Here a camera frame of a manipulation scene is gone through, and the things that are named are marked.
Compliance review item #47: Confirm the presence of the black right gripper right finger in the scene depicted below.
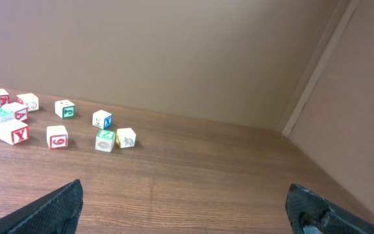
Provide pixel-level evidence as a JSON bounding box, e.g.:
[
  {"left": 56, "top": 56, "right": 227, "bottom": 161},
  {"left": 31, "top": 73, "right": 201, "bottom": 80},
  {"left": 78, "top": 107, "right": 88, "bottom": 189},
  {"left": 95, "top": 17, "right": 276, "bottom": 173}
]
[{"left": 285, "top": 183, "right": 374, "bottom": 234}]

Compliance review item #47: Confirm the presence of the white block yellow turtle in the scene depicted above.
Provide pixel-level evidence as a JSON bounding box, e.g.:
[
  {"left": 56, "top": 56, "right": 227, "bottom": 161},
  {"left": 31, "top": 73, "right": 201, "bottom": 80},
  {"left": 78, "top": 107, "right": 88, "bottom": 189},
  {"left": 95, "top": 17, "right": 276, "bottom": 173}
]
[{"left": 116, "top": 127, "right": 136, "bottom": 148}]

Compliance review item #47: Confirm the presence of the white block red frame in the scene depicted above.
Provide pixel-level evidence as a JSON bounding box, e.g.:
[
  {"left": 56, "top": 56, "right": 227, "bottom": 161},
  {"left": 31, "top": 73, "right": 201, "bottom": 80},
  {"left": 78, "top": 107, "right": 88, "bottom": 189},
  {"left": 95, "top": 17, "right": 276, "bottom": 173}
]
[{"left": 0, "top": 88, "right": 10, "bottom": 107}]

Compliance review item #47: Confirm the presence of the white block red Y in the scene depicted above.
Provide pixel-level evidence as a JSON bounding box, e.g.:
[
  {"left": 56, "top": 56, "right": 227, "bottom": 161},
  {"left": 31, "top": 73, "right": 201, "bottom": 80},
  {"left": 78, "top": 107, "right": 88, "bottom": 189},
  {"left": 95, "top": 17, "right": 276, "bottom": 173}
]
[{"left": 0, "top": 119, "right": 30, "bottom": 146}]

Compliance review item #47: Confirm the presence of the white block red 6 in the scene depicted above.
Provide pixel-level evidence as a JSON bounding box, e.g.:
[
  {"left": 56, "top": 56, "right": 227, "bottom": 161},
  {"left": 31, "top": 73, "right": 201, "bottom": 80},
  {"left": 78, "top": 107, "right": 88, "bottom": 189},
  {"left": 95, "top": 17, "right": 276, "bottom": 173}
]
[{"left": 47, "top": 125, "right": 68, "bottom": 149}]

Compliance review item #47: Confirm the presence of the white block green J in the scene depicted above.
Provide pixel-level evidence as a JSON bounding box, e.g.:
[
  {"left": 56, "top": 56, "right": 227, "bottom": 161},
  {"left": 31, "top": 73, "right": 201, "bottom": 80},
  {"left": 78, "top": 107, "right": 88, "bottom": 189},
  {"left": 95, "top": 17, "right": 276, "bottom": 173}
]
[{"left": 55, "top": 99, "right": 75, "bottom": 118}]

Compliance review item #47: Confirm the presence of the white block red A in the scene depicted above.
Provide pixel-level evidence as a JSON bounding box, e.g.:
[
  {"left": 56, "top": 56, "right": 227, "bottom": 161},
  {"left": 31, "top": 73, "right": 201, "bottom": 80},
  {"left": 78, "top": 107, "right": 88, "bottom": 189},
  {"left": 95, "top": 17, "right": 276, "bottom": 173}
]
[{"left": 2, "top": 102, "right": 29, "bottom": 122}]

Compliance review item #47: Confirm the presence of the white block red side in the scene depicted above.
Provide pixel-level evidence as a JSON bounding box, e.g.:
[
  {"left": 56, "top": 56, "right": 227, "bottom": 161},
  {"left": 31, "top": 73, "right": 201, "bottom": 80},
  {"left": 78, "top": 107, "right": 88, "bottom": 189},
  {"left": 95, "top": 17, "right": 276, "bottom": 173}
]
[{"left": 16, "top": 93, "right": 39, "bottom": 112}]

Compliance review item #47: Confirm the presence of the white block green Z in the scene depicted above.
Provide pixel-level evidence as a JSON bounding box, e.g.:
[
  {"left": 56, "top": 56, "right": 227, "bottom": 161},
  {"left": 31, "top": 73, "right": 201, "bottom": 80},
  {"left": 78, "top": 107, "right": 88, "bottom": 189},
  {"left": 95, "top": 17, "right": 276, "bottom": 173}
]
[{"left": 95, "top": 129, "right": 116, "bottom": 153}]

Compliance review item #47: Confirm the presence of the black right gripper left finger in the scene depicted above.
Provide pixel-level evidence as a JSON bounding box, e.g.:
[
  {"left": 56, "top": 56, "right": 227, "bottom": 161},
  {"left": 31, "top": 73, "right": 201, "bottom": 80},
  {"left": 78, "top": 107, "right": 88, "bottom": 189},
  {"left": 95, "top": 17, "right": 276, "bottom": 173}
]
[{"left": 0, "top": 179, "right": 83, "bottom": 234}]

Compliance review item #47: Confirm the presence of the white block blue X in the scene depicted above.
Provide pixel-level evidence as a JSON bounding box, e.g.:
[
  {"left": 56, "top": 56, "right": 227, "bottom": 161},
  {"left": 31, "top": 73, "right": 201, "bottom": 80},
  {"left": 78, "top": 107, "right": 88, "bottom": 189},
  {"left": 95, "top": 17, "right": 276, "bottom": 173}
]
[{"left": 92, "top": 110, "right": 112, "bottom": 129}]

